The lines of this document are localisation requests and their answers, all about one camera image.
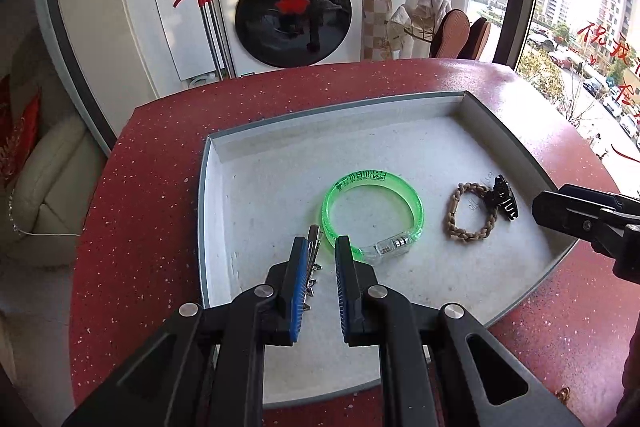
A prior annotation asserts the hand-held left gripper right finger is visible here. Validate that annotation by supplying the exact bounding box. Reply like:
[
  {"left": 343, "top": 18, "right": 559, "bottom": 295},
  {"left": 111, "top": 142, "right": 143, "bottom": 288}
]
[{"left": 334, "top": 235, "right": 583, "bottom": 427}]

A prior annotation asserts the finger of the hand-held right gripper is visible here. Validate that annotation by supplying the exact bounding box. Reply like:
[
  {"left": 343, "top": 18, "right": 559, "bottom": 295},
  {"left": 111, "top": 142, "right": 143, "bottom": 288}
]
[
  {"left": 558, "top": 184, "right": 640, "bottom": 214},
  {"left": 531, "top": 190, "right": 640, "bottom": 284}
]

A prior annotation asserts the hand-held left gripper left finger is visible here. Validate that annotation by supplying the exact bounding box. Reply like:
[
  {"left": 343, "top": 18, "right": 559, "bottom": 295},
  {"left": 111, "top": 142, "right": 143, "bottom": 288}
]
[{"left": 62, "top": 236, "right": 321, "bottom": 427}]

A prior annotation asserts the silver hair clip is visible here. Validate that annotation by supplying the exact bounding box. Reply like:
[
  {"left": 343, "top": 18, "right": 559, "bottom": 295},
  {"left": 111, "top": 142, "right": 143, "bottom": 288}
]
[{"left": 300, "top": 224, "right": 326, "bottom": 310}]

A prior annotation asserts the grey tray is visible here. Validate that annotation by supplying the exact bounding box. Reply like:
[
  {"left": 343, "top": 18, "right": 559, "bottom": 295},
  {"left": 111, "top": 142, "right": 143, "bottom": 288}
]
[{"left": 197, "top": 91, "right": 581, "bottom": 410}]

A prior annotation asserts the person's right forearm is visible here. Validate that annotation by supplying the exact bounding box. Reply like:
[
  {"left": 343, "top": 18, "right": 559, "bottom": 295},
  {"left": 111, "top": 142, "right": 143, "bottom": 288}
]
[{"left": 619, "top": 317, "right": 640, "bottom": 427}]

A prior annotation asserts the black hair claw clip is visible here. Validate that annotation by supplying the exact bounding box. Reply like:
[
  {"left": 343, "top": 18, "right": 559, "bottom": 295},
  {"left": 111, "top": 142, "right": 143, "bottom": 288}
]
[{"left": 485, "top": 175, "right": 519, "bottom": 224}]

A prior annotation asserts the row of parked cars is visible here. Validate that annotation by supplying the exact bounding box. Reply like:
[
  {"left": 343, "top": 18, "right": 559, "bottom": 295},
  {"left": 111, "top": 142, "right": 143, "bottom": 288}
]
[{"left": 525, "top": 32, "right": 640, "bottom": 142}]

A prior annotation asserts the street tree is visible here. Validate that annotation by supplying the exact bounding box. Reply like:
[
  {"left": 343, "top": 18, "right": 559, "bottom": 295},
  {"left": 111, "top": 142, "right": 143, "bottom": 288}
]
[{"left": 517, "top": 47, "right": 577, "bottom": 110}]

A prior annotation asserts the red window sticker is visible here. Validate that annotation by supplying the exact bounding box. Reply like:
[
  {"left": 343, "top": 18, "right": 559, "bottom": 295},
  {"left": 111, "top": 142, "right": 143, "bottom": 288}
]
[{"left": 575, "top": 22, "right": 640, "bottom": 158}]

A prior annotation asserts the brown-soled slipper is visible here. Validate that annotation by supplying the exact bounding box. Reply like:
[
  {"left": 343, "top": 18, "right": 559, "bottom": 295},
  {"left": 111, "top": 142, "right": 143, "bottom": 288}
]
[
  {"left": 430, "top": 9, "right": 471, "bottom": 59},
  {"left": 457, "top": 17, "right": 491, "bottom": 62}
]

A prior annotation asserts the white towel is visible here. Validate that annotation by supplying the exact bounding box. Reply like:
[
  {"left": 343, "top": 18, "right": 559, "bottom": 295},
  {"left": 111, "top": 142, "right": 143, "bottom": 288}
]
[{"left": 417, "top": 0, "right": 453, "bottom": 32}]

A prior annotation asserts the cream sofa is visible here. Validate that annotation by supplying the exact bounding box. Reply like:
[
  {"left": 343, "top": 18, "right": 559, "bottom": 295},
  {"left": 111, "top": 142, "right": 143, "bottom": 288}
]
[{"left": 0, "top": 42, "right": 108, "bottom": 268}]

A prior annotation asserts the white washing machine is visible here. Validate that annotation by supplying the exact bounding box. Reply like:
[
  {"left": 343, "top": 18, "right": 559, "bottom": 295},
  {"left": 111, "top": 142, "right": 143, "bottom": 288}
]
[{"left": 209, "top": 0, "right": 363, "bottom": 75}]

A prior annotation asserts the red printed cushion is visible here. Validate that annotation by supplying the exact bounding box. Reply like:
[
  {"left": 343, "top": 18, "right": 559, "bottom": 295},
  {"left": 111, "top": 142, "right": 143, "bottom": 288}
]
[{"left": 0, "top": 77, "right": 43, "bottom": 188}]

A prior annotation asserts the green translucent bracelet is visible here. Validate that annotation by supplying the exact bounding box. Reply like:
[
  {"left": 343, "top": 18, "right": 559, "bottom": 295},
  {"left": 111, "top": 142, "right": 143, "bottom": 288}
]
[{"left": 321, "top": 171, "right": 425, "bottom": 264}]

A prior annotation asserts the beige braided hair tie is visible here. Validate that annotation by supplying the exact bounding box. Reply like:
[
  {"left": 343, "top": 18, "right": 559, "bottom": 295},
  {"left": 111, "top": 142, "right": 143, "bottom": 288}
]
[{"left": 444, "top": 182, "right": 496, "bottom": 244}]

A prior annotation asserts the white cable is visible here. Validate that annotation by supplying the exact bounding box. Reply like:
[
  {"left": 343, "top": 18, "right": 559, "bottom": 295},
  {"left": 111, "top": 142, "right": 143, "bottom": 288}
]
[{"left": 9, "top": 187, "right": 82, "bottom": 239}]

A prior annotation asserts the red-handled mop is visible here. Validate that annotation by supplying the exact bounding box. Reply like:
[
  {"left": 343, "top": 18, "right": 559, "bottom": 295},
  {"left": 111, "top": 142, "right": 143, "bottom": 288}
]
[{"left": 173, "top": 0, "right": 236, "bottom": 88}]

